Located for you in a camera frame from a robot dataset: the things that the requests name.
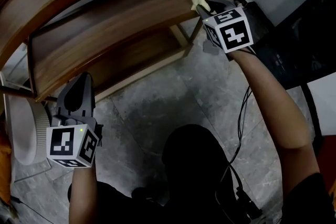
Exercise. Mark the wooden three-tier shelf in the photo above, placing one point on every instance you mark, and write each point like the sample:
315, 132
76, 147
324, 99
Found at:
105, 21

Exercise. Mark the person's right forearm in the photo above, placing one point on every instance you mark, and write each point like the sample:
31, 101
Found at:
273, 112

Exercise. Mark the person's left forearm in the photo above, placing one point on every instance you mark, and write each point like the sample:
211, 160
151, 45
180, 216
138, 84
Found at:
81, 191

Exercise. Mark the white round chair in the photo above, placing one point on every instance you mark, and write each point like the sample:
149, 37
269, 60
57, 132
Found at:
29, 133

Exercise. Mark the small white plug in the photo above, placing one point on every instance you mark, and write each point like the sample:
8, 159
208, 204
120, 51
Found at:
238, 3

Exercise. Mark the person's black clothing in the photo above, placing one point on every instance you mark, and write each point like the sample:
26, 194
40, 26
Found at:
194, 165

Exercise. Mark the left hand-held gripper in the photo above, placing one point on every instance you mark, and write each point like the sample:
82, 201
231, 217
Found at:
65, 144

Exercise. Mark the black glass-door cabinet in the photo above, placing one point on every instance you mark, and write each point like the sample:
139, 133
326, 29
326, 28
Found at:
302, 42

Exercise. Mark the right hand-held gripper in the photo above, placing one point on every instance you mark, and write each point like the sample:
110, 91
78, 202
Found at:
233, 34

